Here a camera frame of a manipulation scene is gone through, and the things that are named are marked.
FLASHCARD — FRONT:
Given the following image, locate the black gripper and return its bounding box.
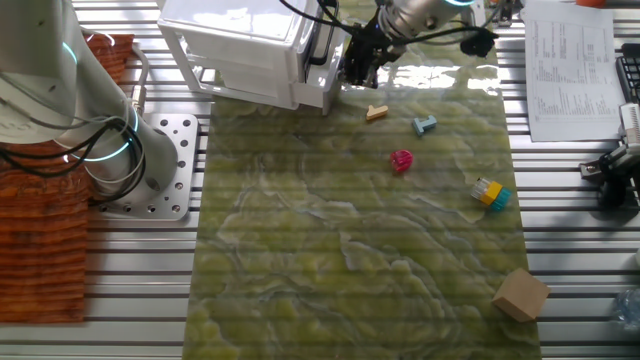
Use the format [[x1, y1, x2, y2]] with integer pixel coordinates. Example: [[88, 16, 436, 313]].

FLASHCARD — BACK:
[[342, 19, 406, 90]]

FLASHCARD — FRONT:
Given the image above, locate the white plastic drawer cabinet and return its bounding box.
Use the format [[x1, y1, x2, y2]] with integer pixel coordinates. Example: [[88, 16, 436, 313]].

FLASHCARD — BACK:
[[157, 0, 341, 111]]

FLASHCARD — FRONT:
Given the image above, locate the light blue number one block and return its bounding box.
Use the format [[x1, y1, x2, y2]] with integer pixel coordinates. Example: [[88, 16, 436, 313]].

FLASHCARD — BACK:
[[412, 115, 438, 137]]

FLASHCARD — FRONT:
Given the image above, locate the pink translucent plastic block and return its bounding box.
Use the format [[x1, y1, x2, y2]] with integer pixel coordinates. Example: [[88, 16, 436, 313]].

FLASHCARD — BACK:
[[390, 149, 415, 174]]

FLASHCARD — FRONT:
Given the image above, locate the teal yellow clear brick stack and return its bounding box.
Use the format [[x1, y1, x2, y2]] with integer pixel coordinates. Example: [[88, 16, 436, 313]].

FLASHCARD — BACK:
[[470, 177, 513, 212]]

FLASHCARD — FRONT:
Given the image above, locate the green marble pattern mat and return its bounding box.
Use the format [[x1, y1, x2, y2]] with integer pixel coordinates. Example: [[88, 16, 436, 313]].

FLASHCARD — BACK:
[[182, 0, 544, 360]]

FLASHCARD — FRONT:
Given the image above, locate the printed paper sheet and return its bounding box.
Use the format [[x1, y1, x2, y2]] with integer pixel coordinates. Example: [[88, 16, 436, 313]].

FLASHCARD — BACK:
[[524, 0, 626, 143]]

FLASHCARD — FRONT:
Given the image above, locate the grey conduit with metal connector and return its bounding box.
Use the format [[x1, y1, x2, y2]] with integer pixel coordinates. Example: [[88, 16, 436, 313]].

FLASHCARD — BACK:
[[130, 42, 150, 117]]

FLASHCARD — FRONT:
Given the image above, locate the black keyboard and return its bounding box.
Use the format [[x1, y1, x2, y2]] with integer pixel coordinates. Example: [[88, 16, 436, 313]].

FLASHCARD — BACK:
[[615, 43, 640, 104]]

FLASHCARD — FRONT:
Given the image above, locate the plain wooden cube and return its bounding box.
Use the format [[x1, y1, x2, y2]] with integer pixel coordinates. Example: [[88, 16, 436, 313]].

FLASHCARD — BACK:
[[492, 267, 551, 323]]

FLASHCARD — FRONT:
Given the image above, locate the clear water bottle blue cap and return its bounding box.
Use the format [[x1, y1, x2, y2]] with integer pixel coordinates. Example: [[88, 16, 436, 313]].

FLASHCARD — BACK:
[[613, 287, 640, 332]]

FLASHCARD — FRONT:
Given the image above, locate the orange woven cloth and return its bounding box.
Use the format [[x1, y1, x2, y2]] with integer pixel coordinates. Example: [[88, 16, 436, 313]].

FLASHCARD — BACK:
[[0, 33, 136, 324]]

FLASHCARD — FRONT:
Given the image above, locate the black wire cabinet handle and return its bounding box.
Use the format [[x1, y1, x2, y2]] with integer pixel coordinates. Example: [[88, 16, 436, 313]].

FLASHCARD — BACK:
[[307, 0, 341, 67]]

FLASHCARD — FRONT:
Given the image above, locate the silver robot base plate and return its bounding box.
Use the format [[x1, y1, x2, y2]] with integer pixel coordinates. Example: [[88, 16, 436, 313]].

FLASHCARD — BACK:
[[94, 112, 200, 221]]

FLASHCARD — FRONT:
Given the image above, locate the silver camera on black mount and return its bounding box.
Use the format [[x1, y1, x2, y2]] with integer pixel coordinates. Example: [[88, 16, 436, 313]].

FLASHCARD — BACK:
[[579, 102, 640, 209]]

